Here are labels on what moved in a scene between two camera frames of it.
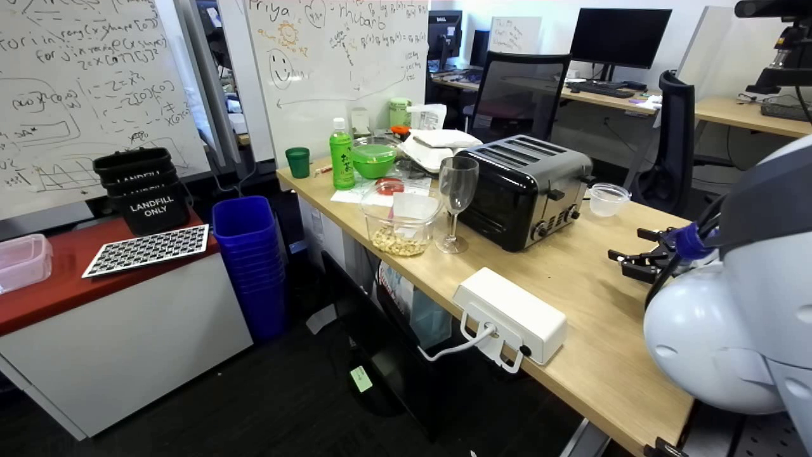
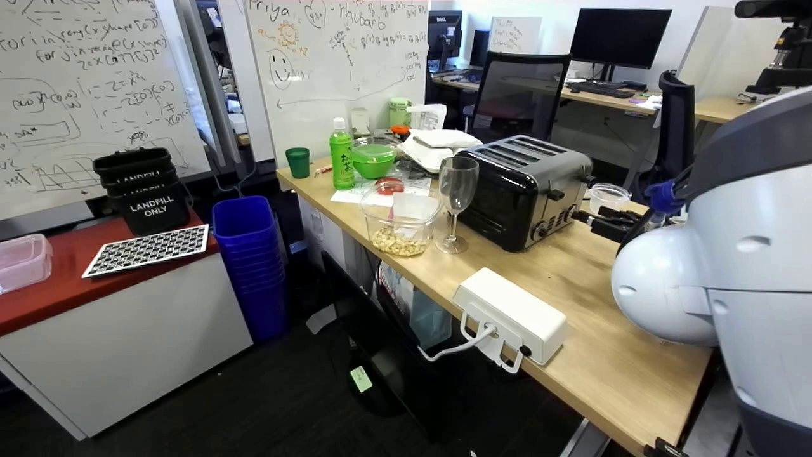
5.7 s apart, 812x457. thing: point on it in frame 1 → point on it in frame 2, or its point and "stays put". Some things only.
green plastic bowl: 373,160 stays put
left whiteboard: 83,80 stays put
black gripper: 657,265 → 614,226
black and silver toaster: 517,188 stays put
